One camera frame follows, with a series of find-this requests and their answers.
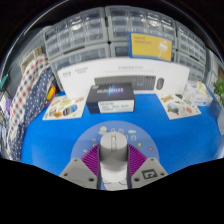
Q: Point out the small yellow object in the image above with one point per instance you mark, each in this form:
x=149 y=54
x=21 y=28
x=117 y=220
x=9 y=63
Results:
x=51 y=92

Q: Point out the white computer mouse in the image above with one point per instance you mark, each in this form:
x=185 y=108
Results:
x=113 y=156

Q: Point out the clear plastic packet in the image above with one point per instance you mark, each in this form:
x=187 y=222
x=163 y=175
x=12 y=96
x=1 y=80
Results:
x=198 y=95

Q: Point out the white woven basket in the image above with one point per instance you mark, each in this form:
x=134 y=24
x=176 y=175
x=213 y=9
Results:
x=30 y=60

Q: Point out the yellow and blue box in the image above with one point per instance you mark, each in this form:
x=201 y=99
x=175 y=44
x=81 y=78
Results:
x=150 y=46

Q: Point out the colourful sticker sheet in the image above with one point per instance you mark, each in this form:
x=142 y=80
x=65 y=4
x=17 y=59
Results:
x=65 y=108
x=178 y=107

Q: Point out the grey small-drawer cabinet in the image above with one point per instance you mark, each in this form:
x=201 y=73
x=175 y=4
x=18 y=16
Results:
x=190 y=40
x=76 y=31
x=191 y=68
x=140 y=21

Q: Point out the small black box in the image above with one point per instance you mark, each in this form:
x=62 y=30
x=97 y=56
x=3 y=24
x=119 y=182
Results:
x=110 y=96

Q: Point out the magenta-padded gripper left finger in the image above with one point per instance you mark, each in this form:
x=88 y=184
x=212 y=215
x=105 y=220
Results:
x=78 y=173

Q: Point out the purple object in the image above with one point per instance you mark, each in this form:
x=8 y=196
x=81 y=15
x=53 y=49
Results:
x=8 y=106

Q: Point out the long white keyboard box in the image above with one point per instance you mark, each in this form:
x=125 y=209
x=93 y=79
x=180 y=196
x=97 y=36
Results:
x=76 y=76

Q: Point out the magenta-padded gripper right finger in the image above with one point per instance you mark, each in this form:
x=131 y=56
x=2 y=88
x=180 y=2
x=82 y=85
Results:
x=148 y=172

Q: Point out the red blue checkered cloth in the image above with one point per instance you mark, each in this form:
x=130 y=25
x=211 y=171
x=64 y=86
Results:
x=26 y=83

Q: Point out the green plant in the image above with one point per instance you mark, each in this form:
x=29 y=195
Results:
x=219 y=91

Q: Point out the teal object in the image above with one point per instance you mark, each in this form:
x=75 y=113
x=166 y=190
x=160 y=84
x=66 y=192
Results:
x=3 y=81

